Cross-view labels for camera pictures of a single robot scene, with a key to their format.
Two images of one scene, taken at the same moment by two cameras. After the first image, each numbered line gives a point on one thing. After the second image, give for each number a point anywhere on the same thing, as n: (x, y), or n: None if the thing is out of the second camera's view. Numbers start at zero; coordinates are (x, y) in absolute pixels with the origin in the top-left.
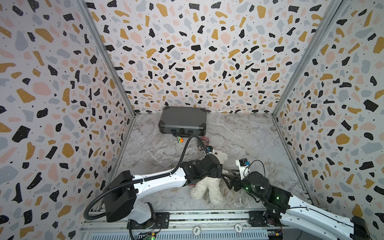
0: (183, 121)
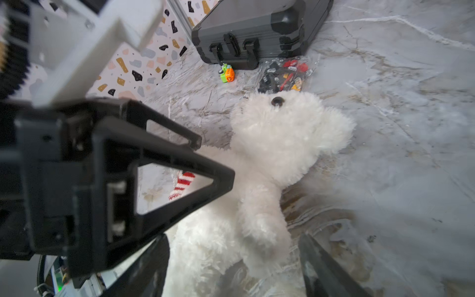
0: (237, 33)
